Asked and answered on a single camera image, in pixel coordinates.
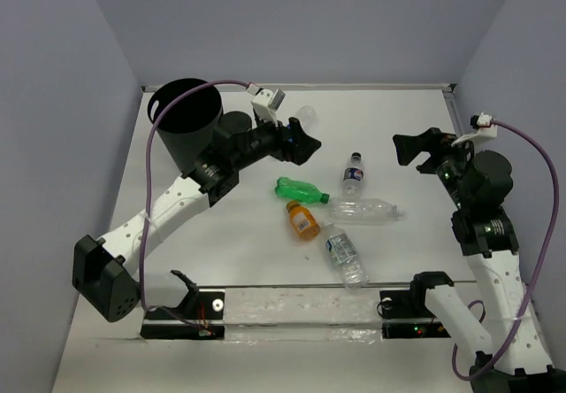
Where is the orange plastic bottle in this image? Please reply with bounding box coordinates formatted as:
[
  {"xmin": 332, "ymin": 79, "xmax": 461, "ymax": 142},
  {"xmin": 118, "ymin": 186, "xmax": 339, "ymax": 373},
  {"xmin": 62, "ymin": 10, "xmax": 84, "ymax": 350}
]
[{"xmin": 286, "ymin": 201, "xmax": 320, "ymax": 241}]

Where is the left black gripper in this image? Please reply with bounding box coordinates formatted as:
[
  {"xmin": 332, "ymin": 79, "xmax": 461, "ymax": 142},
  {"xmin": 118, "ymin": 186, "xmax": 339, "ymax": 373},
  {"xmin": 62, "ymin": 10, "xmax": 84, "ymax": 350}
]
[{"xmin": 233, "ymin": 112, "xmax": 320, "ymax": 172}]

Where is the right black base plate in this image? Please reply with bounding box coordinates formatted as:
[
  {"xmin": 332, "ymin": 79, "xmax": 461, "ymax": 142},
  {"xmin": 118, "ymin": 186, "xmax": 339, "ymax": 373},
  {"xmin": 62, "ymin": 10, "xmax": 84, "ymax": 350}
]
[{"xmin": 376, "ymin": 289, "xmax": 450, "ymax": 340}]

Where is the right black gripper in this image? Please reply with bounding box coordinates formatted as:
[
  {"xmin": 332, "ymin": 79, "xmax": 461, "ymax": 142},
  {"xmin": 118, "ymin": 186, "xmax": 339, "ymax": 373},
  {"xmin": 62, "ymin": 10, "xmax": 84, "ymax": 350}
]
[{"xmin": 392, "ymin": 127, "xmax": 478, "ymax": 209}]

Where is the Pepsi label clear bottle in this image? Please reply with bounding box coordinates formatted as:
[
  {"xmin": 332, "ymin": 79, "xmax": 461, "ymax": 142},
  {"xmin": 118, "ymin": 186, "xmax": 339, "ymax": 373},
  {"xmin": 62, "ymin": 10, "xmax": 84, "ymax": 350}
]
[{"xmin": 341, "ymin": 152, "xmax": 364, "ymax": 197}]

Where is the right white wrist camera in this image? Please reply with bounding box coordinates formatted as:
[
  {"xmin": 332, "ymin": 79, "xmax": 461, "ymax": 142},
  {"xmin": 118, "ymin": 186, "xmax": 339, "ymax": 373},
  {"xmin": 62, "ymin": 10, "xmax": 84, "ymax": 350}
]
[{"xmin": 451, "ymin": 112, "xmax": 498, "ymax": 148}]

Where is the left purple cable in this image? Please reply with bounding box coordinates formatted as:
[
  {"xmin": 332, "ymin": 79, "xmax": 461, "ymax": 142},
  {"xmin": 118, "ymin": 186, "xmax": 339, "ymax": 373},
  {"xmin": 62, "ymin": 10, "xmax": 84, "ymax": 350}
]
[{"xmin": 137, "ymin": 79, "xmax": 263, "ymax": 323}]

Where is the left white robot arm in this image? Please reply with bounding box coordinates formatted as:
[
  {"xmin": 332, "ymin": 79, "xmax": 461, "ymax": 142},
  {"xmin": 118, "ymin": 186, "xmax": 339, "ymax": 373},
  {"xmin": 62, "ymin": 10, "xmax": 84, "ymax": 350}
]
[{"xmin": 72, "ymin": 112, "xmax": 322, "ymax": 322}]

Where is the white cap water bottle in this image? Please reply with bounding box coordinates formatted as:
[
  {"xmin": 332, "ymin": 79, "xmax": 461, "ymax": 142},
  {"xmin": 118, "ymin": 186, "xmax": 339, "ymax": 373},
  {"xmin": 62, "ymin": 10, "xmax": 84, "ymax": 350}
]
[{"xmin": 323, "ymin": 222, "xmax": 370, "ymax": 289}]

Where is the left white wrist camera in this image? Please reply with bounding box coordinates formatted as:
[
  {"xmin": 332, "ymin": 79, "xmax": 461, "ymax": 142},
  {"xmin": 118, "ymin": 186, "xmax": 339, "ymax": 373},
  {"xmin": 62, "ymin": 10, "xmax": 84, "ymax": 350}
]
[{"xmin": 251, "ymin": 89, "xmax": 286, "ymax": 126}]

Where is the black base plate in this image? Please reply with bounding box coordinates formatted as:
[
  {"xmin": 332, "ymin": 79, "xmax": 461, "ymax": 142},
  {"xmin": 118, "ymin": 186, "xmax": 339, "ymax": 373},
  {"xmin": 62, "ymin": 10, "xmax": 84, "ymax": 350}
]
[
  {"xmin": 376, "ymin": 289, "xmax": 450, "ymax": 340},
  {"xmin": 140, "ymin": 270, "xmax": 226, "ymax": 341}
]

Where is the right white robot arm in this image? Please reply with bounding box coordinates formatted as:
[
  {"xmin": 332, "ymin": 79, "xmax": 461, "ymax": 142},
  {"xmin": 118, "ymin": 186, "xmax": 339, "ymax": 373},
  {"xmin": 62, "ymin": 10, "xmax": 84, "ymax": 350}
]
[{"xmin": 393, "ymin": 122, "xmax": 565, "ymax": 392}]

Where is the green plastic bottle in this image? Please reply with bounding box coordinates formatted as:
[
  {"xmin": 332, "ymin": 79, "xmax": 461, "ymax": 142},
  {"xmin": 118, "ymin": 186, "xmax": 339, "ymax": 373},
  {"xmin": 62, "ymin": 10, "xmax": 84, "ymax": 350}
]
[{"xmin": 274, "ymin": 177, "xmax": 330, "ymax": 204}]

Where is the large clear crushed bottle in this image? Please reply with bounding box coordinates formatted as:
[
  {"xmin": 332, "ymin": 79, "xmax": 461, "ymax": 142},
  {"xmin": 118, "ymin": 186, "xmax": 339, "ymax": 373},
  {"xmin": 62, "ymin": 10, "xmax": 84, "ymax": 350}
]
[{"xmin": 329, "ymin": 197, "xmax": 405, "ymax": 225}]

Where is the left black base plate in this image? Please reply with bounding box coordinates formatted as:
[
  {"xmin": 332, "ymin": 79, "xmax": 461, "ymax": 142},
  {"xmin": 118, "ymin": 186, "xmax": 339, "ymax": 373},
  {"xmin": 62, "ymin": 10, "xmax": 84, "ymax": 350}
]
[{"xmin": 140, "ymin": 270, "xmax": 226, "ymax": 341}]

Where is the black cylindrical bin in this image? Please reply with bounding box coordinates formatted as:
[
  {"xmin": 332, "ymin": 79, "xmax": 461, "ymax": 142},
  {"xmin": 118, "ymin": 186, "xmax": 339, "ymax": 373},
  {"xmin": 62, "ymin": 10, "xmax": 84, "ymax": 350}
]
[{"xmin": 147, "ymin": 78, "xmax": 224, "ymax": 173}]

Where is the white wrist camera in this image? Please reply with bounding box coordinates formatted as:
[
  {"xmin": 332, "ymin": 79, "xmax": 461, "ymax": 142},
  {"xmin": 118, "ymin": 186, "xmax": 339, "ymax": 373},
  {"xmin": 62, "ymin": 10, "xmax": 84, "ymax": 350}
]
[
  {"xmin": 451, "ymin": 112, "xmax": 498, "ymax": 148},
  {"xmin": 251, "ymin": 89, "xmax": 286, "ymax": 126}
]

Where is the small clear bottle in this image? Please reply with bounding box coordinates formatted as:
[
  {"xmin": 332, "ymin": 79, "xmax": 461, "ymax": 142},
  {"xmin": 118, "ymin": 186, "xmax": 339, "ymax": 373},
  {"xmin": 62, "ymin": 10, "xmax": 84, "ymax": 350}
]
[{"xmin": 294, "ymin": 105, "xmax": 318, "ymax": 133}]

